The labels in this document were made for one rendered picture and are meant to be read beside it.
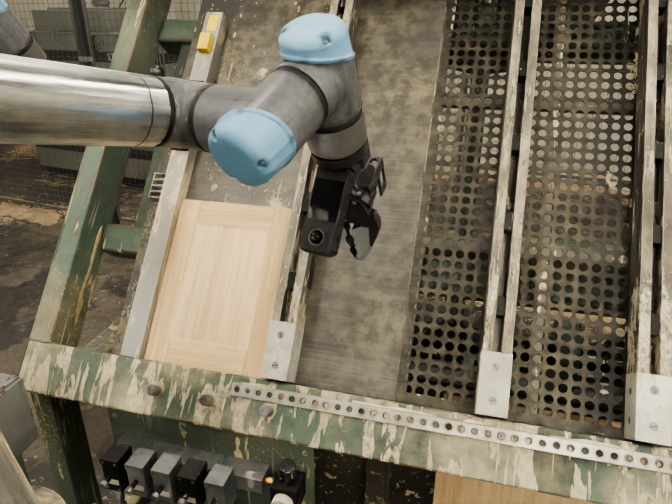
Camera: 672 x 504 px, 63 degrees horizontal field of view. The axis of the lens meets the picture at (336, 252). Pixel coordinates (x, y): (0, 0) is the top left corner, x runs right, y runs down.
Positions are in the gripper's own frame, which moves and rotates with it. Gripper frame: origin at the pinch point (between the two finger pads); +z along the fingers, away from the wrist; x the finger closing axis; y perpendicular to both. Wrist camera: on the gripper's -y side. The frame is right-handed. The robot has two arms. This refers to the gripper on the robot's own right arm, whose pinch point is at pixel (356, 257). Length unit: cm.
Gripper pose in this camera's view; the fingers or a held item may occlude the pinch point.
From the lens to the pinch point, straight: 81.9
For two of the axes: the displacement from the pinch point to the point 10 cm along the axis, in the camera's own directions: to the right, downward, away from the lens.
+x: -9.2, -1.6, 3.6
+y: 3.5, -7.5, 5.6
